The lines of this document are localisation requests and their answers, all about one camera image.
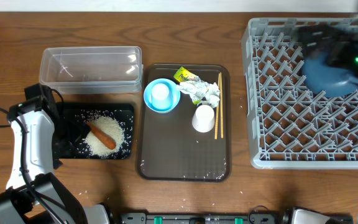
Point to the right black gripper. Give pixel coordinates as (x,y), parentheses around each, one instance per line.
(343,40)

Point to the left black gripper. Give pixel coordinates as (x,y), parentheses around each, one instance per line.
(79,129)

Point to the orange carrot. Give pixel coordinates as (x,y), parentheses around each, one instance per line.
(102,136)

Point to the pile of white rice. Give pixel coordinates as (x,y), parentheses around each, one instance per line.
(110,127)

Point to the blue plate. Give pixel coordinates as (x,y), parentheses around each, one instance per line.
(335,82)

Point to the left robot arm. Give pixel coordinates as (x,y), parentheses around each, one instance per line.
(33,194)

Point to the grey dishwasher rack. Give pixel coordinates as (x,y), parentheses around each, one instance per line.
(289,126)

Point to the clear plastic bin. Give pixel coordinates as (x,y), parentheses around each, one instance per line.
(92,70)

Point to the light blue cup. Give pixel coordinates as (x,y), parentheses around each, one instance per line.
(161,96)

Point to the brown serving tray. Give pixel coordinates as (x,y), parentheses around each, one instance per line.
(169,148)

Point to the light blue small bowl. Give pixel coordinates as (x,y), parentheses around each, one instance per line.
(176,94)

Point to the yellow snack packet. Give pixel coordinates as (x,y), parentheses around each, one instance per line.
(184,75)

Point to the right wooden chopstick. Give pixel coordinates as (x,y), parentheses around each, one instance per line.
(221,104)

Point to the wooden chopstick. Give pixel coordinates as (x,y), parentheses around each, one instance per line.
(217,113)
(221,104)

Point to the white paper cup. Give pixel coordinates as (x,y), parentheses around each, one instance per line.
(203,119)

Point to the crumpled foil wrapper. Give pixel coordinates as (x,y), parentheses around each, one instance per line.
(201,92)

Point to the left wooden chopstick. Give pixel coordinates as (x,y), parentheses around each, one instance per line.
(217,113)

